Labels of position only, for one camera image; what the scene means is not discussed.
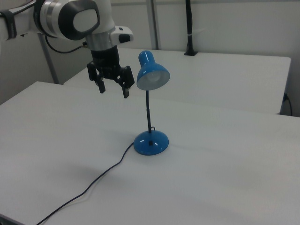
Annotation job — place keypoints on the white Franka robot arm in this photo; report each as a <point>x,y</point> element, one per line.
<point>28,21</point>

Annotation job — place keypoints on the black pole with clamp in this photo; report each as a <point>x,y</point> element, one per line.
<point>189,23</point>

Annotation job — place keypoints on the white side table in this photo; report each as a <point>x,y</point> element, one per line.
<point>222,82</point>

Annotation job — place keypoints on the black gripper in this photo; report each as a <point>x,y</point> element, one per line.
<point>105,61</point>

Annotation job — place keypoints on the blue desk lamp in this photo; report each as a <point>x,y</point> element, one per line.
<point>151,144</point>

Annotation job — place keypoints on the grey metal partition post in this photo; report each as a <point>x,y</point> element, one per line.
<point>152,23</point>
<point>49,63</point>

